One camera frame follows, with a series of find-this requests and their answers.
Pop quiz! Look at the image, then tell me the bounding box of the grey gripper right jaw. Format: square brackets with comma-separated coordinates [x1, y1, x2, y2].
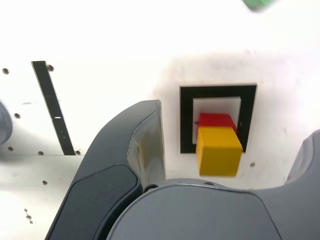
[106, 129, 320, 240]

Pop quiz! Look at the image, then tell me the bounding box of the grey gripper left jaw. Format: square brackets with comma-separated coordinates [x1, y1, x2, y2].
[46, 99, 167, 240]

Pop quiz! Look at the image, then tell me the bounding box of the black tape strip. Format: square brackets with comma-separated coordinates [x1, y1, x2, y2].
[30, 60, 77, 156]

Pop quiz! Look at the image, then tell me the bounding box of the black tape square outline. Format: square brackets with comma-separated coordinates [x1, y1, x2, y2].
[179, 84, 259, 155]

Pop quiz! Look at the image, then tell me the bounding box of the yellow cube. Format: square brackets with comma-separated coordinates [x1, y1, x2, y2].
[195, 126, 244, 178]

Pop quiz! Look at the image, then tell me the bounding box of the red cube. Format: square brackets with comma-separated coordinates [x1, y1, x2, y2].
[198, 112, 238, 135]

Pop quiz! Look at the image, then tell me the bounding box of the green cube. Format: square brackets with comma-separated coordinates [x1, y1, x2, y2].
[240, 0, 279, 13]

